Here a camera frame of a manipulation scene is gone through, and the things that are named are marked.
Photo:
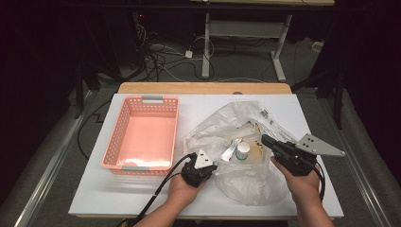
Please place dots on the white smiley plastic bag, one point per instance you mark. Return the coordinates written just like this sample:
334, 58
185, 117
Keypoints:
249, 183

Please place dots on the white board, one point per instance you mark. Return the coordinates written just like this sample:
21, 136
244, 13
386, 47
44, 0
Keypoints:
94, 195

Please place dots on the white power adapter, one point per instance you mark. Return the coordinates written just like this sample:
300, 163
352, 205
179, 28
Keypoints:
188, 54

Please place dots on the person's left hand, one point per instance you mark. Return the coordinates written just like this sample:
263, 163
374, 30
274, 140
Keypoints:
184, 194

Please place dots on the dark round table grommet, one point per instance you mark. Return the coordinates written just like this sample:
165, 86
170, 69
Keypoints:
237, 93

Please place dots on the pink perforated plastic basket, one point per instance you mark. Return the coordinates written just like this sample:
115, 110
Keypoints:
148, 135

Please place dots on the metal floor rail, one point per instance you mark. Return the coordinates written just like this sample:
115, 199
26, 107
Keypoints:
53, 164
362, 176

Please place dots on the white metal desk frame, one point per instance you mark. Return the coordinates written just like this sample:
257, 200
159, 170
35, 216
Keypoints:
246, 29

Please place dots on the white-capped small medicine bottle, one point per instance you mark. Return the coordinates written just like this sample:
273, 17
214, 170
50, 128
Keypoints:
242, 149

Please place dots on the person's right hand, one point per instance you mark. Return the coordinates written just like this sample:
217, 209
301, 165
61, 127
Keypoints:
302, 189

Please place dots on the black metal stand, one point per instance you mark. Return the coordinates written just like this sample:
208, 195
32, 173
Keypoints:
338, 101
78, 94

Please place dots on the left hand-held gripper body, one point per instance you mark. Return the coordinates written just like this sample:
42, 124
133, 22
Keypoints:
197, 171

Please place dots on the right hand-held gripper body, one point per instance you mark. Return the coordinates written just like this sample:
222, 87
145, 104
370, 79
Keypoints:
296, 157

